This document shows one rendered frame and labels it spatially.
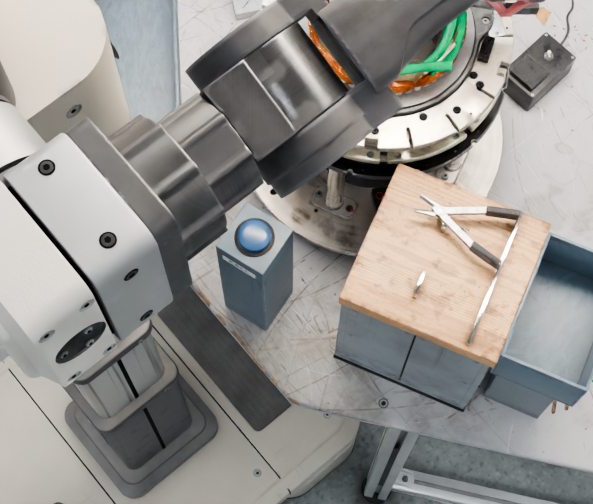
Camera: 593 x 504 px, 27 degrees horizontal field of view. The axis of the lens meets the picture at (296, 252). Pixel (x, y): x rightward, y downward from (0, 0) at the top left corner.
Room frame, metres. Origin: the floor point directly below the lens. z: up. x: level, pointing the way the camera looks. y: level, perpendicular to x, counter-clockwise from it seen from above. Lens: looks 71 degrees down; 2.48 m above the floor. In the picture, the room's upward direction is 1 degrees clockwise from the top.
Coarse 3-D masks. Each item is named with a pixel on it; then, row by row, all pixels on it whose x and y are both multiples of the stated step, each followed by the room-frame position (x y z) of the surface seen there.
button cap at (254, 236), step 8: (248, 224) 0.54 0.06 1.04; (256, 224) 0.54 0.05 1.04; (264, 224) 0.54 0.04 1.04; (240, 232) 0.53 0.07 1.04; (248, 232) 0.53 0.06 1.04; (256, 232) 0.53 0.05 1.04; (264, 232) 0.53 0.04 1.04; (240, 240) 0.52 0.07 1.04; (248, 240) 0.52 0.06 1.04; (256, 240) 0.52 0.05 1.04; (264, 240) 0.52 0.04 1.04; (248, 248) 0.51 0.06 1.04; (256, 248) 0.51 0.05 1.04; (264, 248) 0.51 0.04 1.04
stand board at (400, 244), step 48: (432, 192) 0.58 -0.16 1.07; (384, 240) 0.52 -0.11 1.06; (432, 240) 0.52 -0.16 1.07; (480, 240) 0.52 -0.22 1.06; (528, 240) 0.52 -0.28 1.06; (384, 288) 0.45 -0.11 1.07; (432, 288) 0.46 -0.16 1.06; (480, 288) 0.46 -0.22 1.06; (432, 336) 0.40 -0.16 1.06; (480, 336) 0.40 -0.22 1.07
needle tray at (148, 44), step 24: (96, 0) 0.85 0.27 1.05; (120, 0) 0.86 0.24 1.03; (144, 0) 0.86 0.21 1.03; (168, 0) 0.86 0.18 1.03; (120, 24) 0.82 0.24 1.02; (144, 24) 0.83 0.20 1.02; (168, 24) 0.83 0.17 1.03; (120, 48) 0.79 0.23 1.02; (144, 48) 0.79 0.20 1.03; (168, 48) 0.79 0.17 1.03; (120, 72) 0.75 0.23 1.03; (144, 72) 0.75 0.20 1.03; (168, 72) 0.76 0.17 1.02; (144, 96) 0.72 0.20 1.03; (168, 96) 0.72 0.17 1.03
